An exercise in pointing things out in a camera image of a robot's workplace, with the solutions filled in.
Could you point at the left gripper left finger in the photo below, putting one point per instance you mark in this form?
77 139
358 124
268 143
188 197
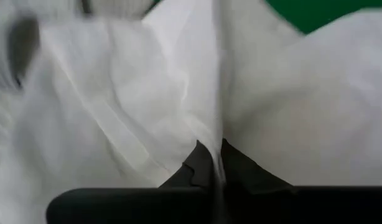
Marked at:
132 205

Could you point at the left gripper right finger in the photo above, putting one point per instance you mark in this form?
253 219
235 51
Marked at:
287 205

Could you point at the white towel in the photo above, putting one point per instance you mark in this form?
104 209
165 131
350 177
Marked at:
147 93

